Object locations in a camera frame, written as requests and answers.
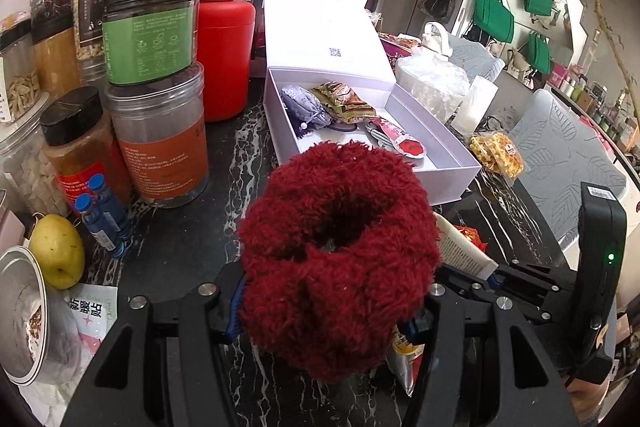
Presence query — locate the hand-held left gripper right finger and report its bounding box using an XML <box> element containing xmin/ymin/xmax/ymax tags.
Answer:
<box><xmin>399</xmin><ymin>282</ymin><xmax>582</xmax><ymax>427</ymax></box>

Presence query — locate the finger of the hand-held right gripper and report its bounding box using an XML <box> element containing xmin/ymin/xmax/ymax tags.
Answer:
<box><xmin>520</xmin><ymin>297</ymin><xmax>582</xmax><ymax>325</ymax></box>
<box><xmin>440</xmin><ymin>261</ymin><xmax>582</xmax><ymax>305</ymax></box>

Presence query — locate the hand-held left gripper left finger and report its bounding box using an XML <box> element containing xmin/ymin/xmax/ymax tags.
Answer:
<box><xmin>60</xmin><ymin>264</ymin><xmax>251</xmax><ymax>427</ymax></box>

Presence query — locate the dark red fuzzy scrunchie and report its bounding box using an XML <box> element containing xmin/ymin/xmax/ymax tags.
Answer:
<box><xmin>236</xmin><ymin>142</ymin><xmax>443</xmax><ymax>383</ymax></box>

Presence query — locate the shallow lavender gift box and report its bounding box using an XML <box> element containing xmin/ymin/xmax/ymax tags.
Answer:
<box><xmin>262</xmin><ymin>67</ymin><xmax>482</xmax><ymax>205</ymax></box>

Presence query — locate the purple brocade drawstring pouch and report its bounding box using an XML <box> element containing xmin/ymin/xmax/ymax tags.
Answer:
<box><xmin>280</xmin><ymin>84</ymin><xmax>333</xmax><ymax>138</ymax></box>

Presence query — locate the person's right forearm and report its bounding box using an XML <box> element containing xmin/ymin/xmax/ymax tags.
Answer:
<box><xmin>571</xmin><ymin>378</ymin><xmax>610</xmax><ymax>426</ymax></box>

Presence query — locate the orange and white packet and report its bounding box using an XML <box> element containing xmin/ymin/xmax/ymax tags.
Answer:
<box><xmin>387</xmin><ymin>329</ymin><xmax>427</xmax><ymax>398</ymax></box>

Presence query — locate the white squeeze tube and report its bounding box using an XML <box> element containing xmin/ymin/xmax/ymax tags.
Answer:
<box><xmin>434</xmin><ymin>212</ymin><xmax>499</xmax><ymax>281</ymax></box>

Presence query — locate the grey leaf pattern chair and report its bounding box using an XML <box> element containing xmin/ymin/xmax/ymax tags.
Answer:
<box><xmin>505</xmin><ymin>88</ymin><xmax>629</xmax><ymax>254</ymax></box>
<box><xmin>446</xmin><ymin>32</ymin><xmax>507</xmax><ymax>84</ymax></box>

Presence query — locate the yellow snack bag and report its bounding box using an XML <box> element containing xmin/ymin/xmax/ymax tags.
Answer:
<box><xmin>469</xmin><ymin>131</ymin><xmax>526</xmax><ymax>178</ymax></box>

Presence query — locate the white and pink packet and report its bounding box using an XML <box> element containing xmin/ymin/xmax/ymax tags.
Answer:
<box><xmin>64</xmin><ymin>283</ymin><xmax>119</xmax><ymax>359</ymax></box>

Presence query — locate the blue cap vial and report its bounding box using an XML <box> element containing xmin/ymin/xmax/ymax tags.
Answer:
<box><xmin>86</xmin><ymin>173</ymin><xmax>132</xmax><ymax>244</ymax></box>
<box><xmin>74</xmin><ymin>193</ymin><xmax>126</xmax><ymax>259</ymax></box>

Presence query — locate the orange label clear jar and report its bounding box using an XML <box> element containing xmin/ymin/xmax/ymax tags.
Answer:
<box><xmin>104</xmin><ymin>62</ymin><xmax>211</xmax><ymax>209</ymax></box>

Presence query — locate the row of cosmetic bottles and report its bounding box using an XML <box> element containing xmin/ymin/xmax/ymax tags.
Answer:
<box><xmin>547</xmin><ymin>64</ymin><xmax>640</xmax><ymax>152</ymax></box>

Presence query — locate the yellow pear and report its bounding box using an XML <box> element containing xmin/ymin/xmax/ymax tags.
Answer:
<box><xmin>27</xmin><ymin>214</ymin><xmax>87</xmax><ymax>291</ymax></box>

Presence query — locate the red and white sachet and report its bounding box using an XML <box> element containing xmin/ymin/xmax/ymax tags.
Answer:
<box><xmin>369</xmin><ymin>117</ymin><xmax>429</xmax><ymax>158</ymax></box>

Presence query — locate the white paper roll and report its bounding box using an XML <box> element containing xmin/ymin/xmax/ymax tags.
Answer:
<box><xmin>449</xmin><ymin>74</ymin><xmax>499</xmax><ymax>134</ymax></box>

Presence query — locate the metal bowl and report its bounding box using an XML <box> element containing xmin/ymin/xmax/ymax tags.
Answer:
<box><xmin>0</xmin><ymin>246</ymin><xmax>49</xmax><ymax>384</ymax></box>

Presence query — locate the clear plastic bag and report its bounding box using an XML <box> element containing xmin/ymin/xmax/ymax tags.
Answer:
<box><xmin>395</xmin><ymin>49</ymin><xmax>472</xmax><ymax>124</ymax></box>

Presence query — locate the black lid spice bottle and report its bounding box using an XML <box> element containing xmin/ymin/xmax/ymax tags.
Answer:
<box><xmin>40</xmin><ymin>86</ymin><xmax>132</xmax><ymax>220</ymax></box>

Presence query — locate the brown snack packet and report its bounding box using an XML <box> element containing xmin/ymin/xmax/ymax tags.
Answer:
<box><xmin>309</xmin><ymin>81</ymin><xmax>377</xmax><ymax>124</ymax></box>

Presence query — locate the bamboo pole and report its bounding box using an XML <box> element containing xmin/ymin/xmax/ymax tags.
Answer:
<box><xmin>589</xmin><ymin>0</ymin><xmax>640</xmax><ymax>110</ymax></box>

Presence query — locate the clear jar of white slices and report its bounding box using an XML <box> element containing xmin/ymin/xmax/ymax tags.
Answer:
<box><xmin>0</xmin><ymin>107</ymin><xmax>68</xmax><ymax>219</ymax></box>

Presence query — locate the red canister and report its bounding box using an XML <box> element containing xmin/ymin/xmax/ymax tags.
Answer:
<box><xmin>196</xmin><ymin>0</ymin><xmax>257</xmax><ymax>122</ymax></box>

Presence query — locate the white thermos bottle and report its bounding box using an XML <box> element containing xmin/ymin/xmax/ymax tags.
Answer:
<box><xmin>421</xmin><ymin>21</ymin><xmax>454</xmax><ymax>56</ymax></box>

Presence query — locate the purple instant noodle cup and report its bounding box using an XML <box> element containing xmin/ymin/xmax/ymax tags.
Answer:
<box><xmin>377</xmin><ymin>32</ymin><xmax>422</xmax><ymax>58</ymax></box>

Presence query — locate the green label black lid jar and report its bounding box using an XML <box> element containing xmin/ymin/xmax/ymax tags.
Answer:
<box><xmin>101</xmin><ymin>0</ymin><xmax>199</xmax><ymax>86</ymax></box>

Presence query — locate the large lavender gift box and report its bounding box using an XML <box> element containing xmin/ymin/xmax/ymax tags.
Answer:
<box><xmin>261</xmin><ymin>0</ymin><xmax>397</xmax><ymax>84</ymax></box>

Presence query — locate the clear jar of pale seeds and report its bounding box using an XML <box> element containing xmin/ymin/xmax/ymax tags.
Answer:
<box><xmin>0</xmin><ymin>11</ymin><xmax>52</xmax><ymax>124</ymax></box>

